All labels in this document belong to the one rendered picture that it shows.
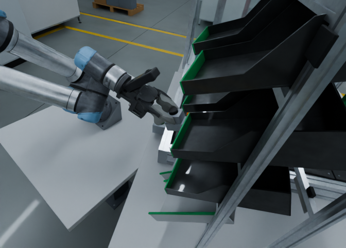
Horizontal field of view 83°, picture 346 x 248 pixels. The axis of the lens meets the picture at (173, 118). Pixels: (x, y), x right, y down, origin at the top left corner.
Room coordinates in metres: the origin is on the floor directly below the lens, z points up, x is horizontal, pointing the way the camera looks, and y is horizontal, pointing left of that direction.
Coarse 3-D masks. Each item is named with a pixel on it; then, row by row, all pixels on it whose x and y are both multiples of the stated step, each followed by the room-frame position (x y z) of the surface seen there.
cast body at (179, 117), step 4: (172, 108) 0.48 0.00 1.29; (176, 108) 0.47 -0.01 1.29; (168, 112) 0.47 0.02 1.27; (172, 112) 0.45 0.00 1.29; (176, 112) 0.46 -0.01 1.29; (180, 112) 0.46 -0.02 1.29; (172, 116) 0.45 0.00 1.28; (176, 116) 0.44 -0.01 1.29; (180, 116) 0.45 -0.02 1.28; (184, 116) 0.47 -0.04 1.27; (176, 120) 0.44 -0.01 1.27; (180, 120) 0.44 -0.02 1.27; (184, 120) 0.46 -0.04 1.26; (168, 124) 0.45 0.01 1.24; (172, 124) 0.44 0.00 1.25; (176, 124) 0.44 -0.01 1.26; (180, 124) 0.44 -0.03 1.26; (168, 128) 0.45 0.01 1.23; (172, 128) 0.44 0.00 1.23; (176, 128) 0.44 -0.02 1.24; (180, 128) 0.44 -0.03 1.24
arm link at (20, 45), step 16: (0, 16) 0.61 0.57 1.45; (0, 32) 0.58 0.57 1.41; (16, 32) 0.63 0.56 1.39; (0, 48) 0.57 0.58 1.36; (16, 48) 0.61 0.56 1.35; (32, 48) 0.64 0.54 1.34; (48, 48) 0.70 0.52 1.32; (48, 64) 0.67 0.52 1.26; (64, 64) 0.71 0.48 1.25; (80, 80) 0.74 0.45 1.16
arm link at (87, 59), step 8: (80, 48) 0.55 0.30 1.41; (88, 48) 0.55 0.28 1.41; (80, 56) 0.52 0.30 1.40; (88, 56) 0.53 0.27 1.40; (96, 56) 0.54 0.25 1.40; (80, 64) 0.51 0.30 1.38; (88, 64) 0.51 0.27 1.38; (96, 64) 0.51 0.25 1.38; (104, 64) 0.52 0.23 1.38; (112, 64) 0.53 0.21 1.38; (88, 72) 0.51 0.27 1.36; (96, 72) 0.50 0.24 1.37; (104, 72) 0.50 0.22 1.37
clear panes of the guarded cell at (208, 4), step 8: (200, 0) 2.05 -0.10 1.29; (208, 0) 2.05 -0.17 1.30; (216, 0) 2.04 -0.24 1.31; (232, 0) 2.03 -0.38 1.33; (240, 0) 2.02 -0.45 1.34; (200, 8) 2.05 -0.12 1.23; (208, 8) 2.05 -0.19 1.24; (224, 8) 2.03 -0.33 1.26; (232, 8) 2.02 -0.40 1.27; (240, 8) 2.02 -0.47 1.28; (200, 16) 2.05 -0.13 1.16; (208, 16) 2.04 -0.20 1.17; (224, 16) 2.03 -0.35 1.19; (232, 16) 2.02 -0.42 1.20; (240, 16) 2.01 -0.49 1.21; (200, 24) 2.05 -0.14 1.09; (208, 24) 2.04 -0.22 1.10; (192, 32) 1.90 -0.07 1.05; (200, 32) 2.05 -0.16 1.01
